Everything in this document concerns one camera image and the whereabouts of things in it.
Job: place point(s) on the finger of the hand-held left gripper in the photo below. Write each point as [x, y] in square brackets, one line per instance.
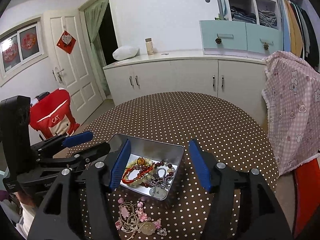
[77, 138]
[98, 150]

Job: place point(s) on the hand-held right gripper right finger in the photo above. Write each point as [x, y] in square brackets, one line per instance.
[200, 166]

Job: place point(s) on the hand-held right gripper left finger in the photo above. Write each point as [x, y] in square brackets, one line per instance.
[120, 166]

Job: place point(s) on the grey metal tin box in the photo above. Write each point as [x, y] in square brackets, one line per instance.
[160, 152]

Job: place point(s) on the pale jade pendant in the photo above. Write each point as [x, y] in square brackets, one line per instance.
[159, 193]

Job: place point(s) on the person's left forearm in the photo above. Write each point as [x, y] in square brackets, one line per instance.
[28, 216]

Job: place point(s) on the red chair back cover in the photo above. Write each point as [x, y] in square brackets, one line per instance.
[55, 120]

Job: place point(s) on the brown polka dot tablecloth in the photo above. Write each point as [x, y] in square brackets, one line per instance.
[200, 120]

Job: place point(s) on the black device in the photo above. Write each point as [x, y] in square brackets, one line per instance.
[42, 95]

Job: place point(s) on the white panel door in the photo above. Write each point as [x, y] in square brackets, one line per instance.
[75, 75]

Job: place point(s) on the white framed window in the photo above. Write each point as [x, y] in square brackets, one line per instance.
[22, 52]

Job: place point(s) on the red paper cut decoration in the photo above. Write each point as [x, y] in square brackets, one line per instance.
[30, 43]
[10, 52]

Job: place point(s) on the white sideboard cabinet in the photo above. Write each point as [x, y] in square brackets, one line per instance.
[175, 75]

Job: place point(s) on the red diamond door decoration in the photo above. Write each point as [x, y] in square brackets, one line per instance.
[66, 42]

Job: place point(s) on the pink checked blanket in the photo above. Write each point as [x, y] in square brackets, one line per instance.
[292, 110]

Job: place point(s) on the pale green curtain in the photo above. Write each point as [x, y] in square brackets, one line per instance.
[96, 30]

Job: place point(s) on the red plastic chair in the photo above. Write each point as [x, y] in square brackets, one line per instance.
[308, 197]

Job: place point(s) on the beige jar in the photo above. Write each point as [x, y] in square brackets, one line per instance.
[149, 47]

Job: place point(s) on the light blue drawer unit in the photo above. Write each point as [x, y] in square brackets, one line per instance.
[225, 37]

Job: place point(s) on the small green cactus plant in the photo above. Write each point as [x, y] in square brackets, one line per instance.
[218, 17]

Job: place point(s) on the folded blue jeans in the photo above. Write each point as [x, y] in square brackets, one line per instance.
[243, 16]

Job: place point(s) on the folded grey clothes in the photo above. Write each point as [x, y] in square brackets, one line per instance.
[267, 18]

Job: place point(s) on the row of hanging clothes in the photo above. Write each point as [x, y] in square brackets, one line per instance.
[297, 35]

